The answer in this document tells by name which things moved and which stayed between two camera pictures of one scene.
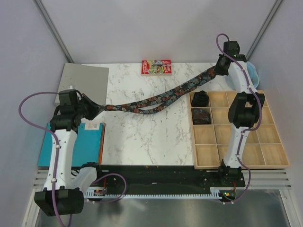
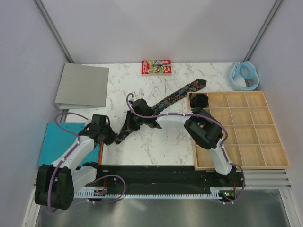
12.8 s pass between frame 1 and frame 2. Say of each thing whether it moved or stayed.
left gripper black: moved
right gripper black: moved
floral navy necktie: moved
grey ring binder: stayed
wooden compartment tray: stayed
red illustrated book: stayed
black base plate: stayed
